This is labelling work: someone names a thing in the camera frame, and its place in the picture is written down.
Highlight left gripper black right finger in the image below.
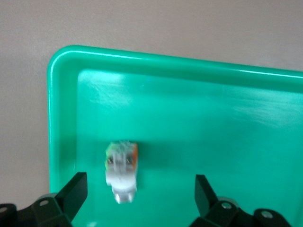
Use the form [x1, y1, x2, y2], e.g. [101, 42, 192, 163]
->
[189, 174, 294, 227]

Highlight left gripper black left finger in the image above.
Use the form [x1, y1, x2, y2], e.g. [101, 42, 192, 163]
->
[0, 172, 88, 227]

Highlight white switch orange tip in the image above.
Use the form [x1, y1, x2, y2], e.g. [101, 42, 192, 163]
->
[104, 140, 139, 205]

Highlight green plastic tray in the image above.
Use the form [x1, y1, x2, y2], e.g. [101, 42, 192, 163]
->
[46, 44, 303, 227]

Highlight brown table mat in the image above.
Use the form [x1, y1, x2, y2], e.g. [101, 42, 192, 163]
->
[0, 0, 303, 206]

